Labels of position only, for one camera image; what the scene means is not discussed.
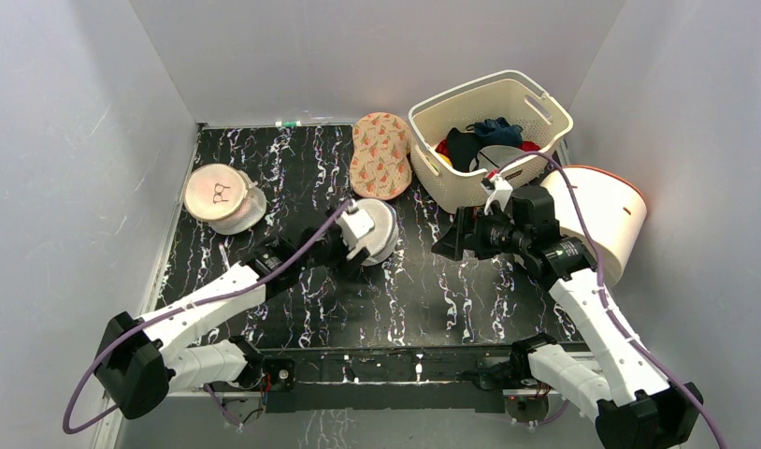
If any clothes pile in basket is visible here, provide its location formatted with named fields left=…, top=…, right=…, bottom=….
left=436, top=117, right=540, bottom=173

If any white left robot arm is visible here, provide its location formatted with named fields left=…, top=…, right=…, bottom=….
left=93, top=219, right=384, bottom=419

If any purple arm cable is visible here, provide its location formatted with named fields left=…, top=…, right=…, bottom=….
left=62, top=197, right=357, bottom=436
left=495, top=152, right=728, bottom=449

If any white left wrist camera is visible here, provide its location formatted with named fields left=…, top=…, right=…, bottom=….
left=336, top=206, right=375, bottom=249

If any cream perforated laundry basket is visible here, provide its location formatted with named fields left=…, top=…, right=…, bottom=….
left=408, top=70, right=574, bottom=213

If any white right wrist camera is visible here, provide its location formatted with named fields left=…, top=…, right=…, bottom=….
left=481, top=171, right=513, bottom=215

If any white cylindrical drum container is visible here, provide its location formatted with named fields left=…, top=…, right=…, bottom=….
left=540, top=166, right=647, bottom=286

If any green white marker pen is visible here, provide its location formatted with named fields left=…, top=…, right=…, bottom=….
left=275, top=121, right=303, bottom=128

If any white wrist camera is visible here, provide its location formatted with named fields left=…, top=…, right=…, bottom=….
left=336, top=206, right=375, bottom=249
left=481, top=171, right=513, bottom=215

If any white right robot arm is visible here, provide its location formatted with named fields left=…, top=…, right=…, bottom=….
left=432, top=186, right=702, bottom=448

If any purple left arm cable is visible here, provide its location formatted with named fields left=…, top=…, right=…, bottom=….
left=62, top=197, right=357, bottom=436

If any floral padded laundry bag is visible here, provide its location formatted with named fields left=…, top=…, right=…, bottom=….
left=349, top=112, right=413, bottom=201

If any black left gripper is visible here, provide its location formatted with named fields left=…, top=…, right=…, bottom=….
left=299, top=209, right=368, bottom=280

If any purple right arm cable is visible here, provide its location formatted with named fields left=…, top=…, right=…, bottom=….
left=495, top=152, right=728, bottom=449

